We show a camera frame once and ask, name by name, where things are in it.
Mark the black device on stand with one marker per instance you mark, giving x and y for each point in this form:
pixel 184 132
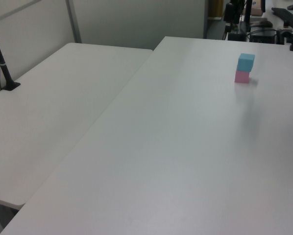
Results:
pixel 229 12

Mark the large black box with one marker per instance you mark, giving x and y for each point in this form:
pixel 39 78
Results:
pixel 262 38

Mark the pink cube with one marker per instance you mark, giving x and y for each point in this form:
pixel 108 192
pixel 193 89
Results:
pixel 242 77

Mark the black keyboard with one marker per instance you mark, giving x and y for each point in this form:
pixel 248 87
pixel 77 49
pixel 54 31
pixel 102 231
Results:
pixel 287 17

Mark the small black box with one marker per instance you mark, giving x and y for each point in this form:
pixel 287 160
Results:
pixel 236 37

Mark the blue cube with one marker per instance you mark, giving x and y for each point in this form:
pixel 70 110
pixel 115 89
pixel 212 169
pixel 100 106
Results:
pixel 245 63

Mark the black camera stand pole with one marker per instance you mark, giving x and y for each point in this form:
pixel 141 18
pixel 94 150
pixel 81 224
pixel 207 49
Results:
pixel 12 86

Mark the black computer mouse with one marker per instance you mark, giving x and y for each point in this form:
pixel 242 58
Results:
pixel 292 7

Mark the grey partition post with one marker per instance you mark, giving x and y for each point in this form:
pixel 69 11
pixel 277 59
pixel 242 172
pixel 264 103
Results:
pixel 205 17

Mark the brown cardboard box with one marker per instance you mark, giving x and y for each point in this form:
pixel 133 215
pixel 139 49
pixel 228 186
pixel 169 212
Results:
pixel 256 11

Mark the black monitor stand post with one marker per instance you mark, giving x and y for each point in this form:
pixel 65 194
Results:
pixel 248 14

